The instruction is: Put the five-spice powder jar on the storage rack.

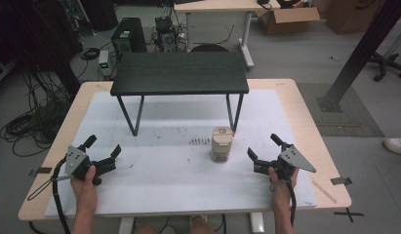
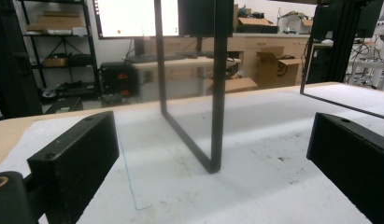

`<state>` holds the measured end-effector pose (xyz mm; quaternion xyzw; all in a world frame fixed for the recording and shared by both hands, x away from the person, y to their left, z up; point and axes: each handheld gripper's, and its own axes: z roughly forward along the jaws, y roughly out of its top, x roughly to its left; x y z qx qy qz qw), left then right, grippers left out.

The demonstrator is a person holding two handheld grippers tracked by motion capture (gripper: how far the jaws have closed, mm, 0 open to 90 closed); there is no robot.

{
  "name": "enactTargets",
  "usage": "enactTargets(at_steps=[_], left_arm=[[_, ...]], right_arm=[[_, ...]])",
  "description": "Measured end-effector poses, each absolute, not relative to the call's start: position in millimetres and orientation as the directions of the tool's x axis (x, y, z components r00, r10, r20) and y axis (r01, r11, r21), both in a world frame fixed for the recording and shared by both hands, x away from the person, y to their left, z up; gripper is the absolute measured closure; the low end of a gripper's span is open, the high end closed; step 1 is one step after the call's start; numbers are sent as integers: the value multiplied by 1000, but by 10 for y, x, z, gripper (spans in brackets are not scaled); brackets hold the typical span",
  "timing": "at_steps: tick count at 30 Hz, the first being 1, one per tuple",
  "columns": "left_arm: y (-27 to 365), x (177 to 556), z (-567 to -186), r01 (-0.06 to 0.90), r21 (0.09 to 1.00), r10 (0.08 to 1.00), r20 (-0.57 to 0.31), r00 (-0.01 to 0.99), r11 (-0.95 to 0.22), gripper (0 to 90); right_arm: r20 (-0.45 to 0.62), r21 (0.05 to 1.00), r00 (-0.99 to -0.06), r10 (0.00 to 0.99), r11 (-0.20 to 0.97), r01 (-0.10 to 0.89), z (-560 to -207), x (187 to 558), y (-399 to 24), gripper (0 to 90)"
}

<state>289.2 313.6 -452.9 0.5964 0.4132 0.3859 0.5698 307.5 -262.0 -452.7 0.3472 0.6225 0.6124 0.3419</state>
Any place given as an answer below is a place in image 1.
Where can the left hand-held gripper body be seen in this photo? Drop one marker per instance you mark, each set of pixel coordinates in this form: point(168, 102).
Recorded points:
point(78, 164)

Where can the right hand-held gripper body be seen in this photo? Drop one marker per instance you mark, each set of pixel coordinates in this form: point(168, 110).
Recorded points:
point(290, 159)

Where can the small black shelf table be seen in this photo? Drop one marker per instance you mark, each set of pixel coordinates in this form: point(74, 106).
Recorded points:
point(180, 73)

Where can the person's left hand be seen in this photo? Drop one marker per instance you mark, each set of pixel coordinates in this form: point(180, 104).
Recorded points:
point(85, 193)

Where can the person's right hand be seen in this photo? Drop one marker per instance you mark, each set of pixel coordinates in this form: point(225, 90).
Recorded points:
point(281, 193)

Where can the black tape strip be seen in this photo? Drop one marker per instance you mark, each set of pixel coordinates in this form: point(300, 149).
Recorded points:
point(341, 181)
point(41, 171)

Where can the thin wooden stick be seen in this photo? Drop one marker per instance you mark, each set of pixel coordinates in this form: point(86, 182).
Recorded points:
point(324, 191)

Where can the white table mat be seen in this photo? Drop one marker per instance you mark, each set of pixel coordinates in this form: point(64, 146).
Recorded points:
point(175, 182)

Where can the grey floor mat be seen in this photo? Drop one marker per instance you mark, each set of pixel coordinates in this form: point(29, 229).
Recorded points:
point(351, 126)

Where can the white table leg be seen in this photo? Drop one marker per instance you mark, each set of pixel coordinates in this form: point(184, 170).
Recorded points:
point(126, 226)
point(257, 223)

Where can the black tape cross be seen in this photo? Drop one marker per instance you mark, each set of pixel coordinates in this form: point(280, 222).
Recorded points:
point(348, 214)

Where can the white power supply unit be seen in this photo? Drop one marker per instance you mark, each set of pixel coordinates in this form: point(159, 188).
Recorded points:
point(105, 63)

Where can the person's legs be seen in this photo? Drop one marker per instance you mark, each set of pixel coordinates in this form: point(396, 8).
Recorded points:
point(201, 227)

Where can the black round chair seat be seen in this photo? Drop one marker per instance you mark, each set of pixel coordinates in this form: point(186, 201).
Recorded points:
point(209, 48)

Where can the black computer tower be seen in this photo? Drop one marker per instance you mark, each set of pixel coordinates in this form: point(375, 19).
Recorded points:
point(129, 34)

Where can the open cardboard box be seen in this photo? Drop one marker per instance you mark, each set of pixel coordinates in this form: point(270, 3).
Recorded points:
point(287, 21)

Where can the black curtain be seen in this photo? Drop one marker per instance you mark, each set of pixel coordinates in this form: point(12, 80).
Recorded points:
point(29, 32)

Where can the small open computer case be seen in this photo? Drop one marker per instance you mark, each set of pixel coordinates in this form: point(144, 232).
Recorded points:
point(167, 37)

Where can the black office chair base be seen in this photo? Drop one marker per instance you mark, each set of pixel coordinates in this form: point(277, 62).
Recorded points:
point(385, 65)

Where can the white desk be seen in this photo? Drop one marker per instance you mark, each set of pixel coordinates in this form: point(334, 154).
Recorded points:
point(217, 19)

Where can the large closed cardboard box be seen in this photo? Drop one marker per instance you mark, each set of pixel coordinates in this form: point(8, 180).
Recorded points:
point(349, 14)

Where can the black metal post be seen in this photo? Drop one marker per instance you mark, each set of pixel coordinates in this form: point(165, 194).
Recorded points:
point(360, 55)

